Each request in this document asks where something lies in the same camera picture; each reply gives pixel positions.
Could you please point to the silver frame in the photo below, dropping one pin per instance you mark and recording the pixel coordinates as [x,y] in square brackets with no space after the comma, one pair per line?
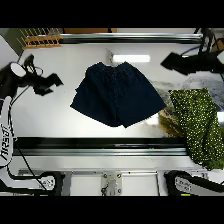
[100,151]

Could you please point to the brown wooden rack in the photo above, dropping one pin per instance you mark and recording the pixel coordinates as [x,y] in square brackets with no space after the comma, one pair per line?
[40,39]

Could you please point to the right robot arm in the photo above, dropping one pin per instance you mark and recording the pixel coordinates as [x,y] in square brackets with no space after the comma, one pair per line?
[203,63]

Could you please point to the dark blue shorts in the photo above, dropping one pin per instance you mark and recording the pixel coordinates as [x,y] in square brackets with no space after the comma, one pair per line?
[116,96]

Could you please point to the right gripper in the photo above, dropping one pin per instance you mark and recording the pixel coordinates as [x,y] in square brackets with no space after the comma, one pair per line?
[176,62]

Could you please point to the green dotted garment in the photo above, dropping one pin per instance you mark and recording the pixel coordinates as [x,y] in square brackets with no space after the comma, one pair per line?
[200,126]

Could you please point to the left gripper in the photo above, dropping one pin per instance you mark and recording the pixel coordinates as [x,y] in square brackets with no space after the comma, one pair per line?
[47,84]

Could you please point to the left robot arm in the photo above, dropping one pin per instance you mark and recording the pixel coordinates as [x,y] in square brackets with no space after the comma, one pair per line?
[6,133]

